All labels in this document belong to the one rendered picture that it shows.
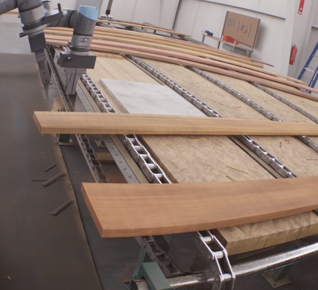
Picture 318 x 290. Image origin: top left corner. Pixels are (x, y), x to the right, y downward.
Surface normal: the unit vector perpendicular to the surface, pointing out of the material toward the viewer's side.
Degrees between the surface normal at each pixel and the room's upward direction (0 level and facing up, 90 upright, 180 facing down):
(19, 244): 0
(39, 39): 98
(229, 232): 0
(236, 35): 90
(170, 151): 0
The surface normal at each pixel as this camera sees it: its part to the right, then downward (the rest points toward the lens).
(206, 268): -0.91, -0.06
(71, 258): 0.22, -0.91
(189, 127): 0.43, -0.58
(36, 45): 0.37, 0.53
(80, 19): -0.34, 0.26
